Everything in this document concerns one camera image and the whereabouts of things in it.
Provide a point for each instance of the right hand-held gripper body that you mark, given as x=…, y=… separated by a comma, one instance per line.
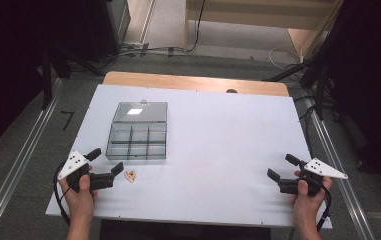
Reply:
x=314, y=173

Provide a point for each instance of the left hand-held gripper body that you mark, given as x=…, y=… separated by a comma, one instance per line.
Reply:
x=74, y=162

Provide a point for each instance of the person's right hand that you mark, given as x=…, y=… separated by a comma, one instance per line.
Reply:
x=308, y=200

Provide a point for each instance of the person's left hand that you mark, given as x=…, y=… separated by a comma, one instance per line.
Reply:
x=82, y=196

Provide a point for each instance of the small orange pink object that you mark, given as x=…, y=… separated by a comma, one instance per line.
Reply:
x=130, y=176

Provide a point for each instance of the clear plastic compartment box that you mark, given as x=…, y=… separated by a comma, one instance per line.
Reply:
x=139, y=140

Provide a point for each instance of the black metal stand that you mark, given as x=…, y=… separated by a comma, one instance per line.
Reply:
x=47, y=80
x=311, y=71

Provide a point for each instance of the small dark round knob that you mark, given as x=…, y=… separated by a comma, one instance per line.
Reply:
x=231, y=90

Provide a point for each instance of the dark curtain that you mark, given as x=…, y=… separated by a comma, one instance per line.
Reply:
x=371, y=83
x=8, y=66

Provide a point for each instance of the black cabinet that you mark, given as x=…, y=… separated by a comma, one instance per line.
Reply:
x=106, y=28

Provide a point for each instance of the light wooden shelf unit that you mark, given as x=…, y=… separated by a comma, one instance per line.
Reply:
x=261, y=13

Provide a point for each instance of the aluminium floor rail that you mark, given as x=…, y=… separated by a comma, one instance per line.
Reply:
x=18, y=160
x=338, y=160

